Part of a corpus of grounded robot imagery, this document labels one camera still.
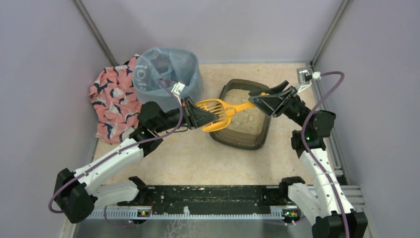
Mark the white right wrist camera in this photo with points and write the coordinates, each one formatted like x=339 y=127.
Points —
x=306 y=76

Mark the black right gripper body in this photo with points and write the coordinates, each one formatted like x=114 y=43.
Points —
x=288 y=100

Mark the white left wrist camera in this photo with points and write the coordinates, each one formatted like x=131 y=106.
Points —
x=177 y=89

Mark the blue plastic trash bag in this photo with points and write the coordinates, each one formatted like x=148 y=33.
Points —
x=173 y=65

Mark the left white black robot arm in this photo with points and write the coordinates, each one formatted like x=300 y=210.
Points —
x=78 y=193

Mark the yellow plastic litter scoop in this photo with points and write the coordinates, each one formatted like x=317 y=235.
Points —
x=226 y=112

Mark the grey plastic litter box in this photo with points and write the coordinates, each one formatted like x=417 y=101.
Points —
x=236 y=139

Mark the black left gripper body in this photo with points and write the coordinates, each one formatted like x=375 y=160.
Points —
x=189 y=114

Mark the pink patterned cloth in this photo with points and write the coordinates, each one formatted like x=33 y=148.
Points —
x=113 y=96

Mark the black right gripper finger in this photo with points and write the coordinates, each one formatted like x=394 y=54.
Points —
x=274 y=91
x=267 y=104

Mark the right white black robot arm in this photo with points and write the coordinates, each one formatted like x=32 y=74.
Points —
x=327 y=209

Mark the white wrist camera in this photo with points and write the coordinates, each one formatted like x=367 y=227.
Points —
x=177 y=89
x=306 y=76

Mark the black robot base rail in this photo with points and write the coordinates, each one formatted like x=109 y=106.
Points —
x=217 y=202

